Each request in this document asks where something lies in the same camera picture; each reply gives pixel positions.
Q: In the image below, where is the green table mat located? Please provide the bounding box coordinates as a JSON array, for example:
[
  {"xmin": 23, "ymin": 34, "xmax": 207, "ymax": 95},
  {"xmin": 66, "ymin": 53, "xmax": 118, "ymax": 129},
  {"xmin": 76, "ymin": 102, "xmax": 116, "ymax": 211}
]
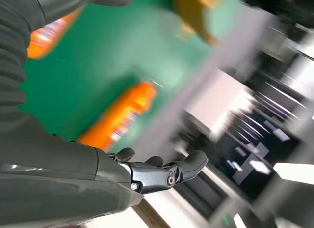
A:
[{"xmin": 18, "ymin": 0, "xmax": 248, "ymax": 156}]

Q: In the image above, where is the white office desk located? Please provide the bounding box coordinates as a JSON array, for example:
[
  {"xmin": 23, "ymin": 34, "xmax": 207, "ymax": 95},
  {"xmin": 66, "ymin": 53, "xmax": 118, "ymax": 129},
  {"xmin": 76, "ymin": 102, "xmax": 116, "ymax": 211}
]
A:
[{"xmin": 186, "ymin": 70, "xmax": 255, "ymax": 139}]

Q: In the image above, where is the yellow translucent plastic bag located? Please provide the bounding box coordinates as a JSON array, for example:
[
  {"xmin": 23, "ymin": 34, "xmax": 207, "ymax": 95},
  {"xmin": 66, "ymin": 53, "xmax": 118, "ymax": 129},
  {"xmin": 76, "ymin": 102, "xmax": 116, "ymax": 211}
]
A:
[{"xmin": 172, "ymin": 0, "xmax": 232, "ymax": 47}]

